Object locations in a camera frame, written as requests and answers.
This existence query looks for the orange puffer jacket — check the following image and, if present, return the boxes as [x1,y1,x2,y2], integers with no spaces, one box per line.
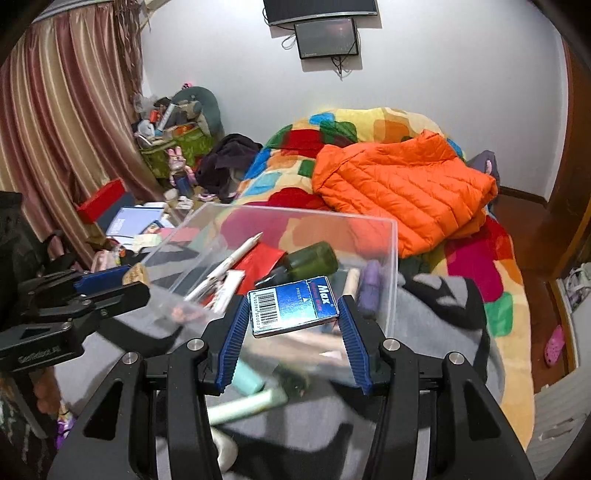
[311,130,498,259]

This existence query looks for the white pen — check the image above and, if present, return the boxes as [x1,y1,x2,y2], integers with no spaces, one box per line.
[185,232,264,303]

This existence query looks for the grey and black blanket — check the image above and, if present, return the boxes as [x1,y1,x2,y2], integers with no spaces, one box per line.
[60,272,504,480]

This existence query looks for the blue staple box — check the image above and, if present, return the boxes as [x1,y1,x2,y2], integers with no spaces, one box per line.
[248,275,340,339]

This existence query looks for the pale green capped tube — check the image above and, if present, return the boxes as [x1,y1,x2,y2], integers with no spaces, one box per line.
[208,388,287,425]

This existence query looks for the wooden wardrobe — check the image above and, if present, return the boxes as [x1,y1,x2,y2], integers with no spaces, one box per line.
[536,41,591,370]

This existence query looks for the wall mounted black television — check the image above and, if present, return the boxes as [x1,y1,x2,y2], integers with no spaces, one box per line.
[263,0,378,27]

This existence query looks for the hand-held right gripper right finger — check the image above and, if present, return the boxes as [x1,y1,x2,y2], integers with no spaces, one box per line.
[336,294,539,480]

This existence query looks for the grey green neck pillow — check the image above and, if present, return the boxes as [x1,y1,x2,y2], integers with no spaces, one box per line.
[171,85,222,139]

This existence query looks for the pink clog shoe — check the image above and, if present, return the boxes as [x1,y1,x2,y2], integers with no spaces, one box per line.
[544,324,565,367]

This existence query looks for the small black wall monitor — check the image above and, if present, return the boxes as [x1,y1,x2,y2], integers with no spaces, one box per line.
[294,17,360,60]

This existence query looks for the white sneakers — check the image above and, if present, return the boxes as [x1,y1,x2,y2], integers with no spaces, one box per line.
[563,265,591,301]

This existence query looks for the beige stick with red end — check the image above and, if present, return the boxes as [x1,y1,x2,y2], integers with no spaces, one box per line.
[342,269,361,301]

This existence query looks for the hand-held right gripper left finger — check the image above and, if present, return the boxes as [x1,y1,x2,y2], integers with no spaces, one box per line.
[46,294,250,480]

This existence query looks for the dark clothing pile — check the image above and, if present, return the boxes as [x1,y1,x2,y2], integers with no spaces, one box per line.
[195,134,263,201]

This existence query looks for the green patterned storage bag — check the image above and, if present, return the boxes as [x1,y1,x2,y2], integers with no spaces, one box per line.
[139,124,215,178]

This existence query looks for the blue and white notebook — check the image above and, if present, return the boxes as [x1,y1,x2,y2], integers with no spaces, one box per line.
[105,206,166,238]

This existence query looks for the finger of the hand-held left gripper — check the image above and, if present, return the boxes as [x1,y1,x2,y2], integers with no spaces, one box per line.
[39,281,151,330]
[18,265,132,302]

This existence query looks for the colourful patchwork blanket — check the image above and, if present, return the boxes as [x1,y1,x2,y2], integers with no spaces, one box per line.
[231,107,536,462]

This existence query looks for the white tube with green print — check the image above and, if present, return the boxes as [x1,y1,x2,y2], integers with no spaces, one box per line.
[203,270,245,315]

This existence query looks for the striped brown curtain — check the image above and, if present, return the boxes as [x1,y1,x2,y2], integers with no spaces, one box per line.
[0,7,163,273]

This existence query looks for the white tape roll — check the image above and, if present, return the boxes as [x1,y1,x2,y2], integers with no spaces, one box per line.
[210,427,238,474]

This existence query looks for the small dark green box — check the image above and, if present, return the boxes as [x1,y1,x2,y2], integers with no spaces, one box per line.
[276,367,311,398]

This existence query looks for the red paper packet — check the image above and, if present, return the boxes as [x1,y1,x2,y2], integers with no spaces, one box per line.
[249,242,288,283]

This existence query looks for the red box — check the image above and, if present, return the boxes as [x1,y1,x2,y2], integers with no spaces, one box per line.
[76,179,127,224]

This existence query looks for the black bag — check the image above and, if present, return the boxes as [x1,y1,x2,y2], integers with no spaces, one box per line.
[0,191,52,278]

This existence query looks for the clear plastic storage bin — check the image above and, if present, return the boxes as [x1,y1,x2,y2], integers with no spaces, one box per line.
[139,203,399,367]

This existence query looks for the small yellow labelled box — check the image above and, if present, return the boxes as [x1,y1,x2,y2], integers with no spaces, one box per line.
[122,263,153,287]

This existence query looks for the dark green round bottle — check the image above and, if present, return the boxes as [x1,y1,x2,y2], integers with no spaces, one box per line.
[256,242,340,287]

